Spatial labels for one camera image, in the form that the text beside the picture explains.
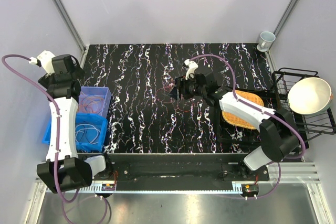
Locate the aluminium frame post left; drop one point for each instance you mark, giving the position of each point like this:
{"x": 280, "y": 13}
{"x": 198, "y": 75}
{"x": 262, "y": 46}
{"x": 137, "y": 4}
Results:
{"x": 69, "y": 24}

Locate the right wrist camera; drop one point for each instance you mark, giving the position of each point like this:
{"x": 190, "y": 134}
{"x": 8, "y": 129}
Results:
{"x": 191, "y": 67}

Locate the woven bamboo basket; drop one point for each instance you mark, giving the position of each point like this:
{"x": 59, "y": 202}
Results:
{"x": 235, "y": 120}

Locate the lavender plastic bin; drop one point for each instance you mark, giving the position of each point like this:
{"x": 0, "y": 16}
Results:
{"x": 94, "y": 100}

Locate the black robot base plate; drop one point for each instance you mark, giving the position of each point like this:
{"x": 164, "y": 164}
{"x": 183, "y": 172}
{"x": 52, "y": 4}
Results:
{"x": 216, "y": 165}

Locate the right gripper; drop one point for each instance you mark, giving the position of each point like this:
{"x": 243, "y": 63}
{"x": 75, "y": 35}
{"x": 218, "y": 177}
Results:
{"x": 181, "y": 84}

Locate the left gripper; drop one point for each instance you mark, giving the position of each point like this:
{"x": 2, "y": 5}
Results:
{"x": 47, "y": 80}

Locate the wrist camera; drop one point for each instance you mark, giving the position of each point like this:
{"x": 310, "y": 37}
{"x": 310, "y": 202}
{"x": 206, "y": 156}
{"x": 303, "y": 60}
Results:
{"x": 44, "y": 60}
{"x": 191, "y": 67}

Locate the aluminium frame post right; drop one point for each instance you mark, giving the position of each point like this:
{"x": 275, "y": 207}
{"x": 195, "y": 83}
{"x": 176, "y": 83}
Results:
{"x": 285, "y": 16}

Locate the black wire dish rack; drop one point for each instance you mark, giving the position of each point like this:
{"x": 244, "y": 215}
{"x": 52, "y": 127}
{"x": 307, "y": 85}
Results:
{"x": 309, "y": 126}

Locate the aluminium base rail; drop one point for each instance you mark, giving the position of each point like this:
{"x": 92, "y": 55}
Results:
{"x": 210, "y": 181}

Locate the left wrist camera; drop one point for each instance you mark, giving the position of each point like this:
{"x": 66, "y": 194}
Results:
{"x": 44, "y": 60}

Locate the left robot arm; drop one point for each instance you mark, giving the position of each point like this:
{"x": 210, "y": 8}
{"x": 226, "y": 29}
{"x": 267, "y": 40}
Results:
{"x": 63, "y": 170}

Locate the white mug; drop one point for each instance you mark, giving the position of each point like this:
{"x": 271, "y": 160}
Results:
{"x": 265, "y": 41}

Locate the blue plastic bin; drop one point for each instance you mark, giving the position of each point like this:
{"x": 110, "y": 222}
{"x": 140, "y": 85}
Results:
{"x": 90, "y": 132}

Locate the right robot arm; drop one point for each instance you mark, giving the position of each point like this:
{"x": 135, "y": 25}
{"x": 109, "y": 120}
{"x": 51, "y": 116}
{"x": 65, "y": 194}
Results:
{"x": 277, "y": 129}

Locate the white bowl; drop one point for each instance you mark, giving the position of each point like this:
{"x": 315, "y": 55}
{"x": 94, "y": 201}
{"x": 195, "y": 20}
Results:
{"x": 310, "y": 96}

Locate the aluminium frame post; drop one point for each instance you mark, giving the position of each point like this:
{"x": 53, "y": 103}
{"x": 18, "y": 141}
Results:
{"x": 69, "y": 24}
{"x": 285, "y": 16}

